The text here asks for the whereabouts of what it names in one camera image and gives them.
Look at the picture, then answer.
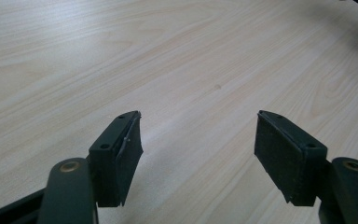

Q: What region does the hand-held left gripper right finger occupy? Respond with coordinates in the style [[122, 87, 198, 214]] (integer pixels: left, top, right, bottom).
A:
[[254, 109, 329, 207]]

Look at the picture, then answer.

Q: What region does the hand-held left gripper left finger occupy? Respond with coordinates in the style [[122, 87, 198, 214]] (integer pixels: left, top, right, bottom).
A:
[[88, 110, 145, 208]]

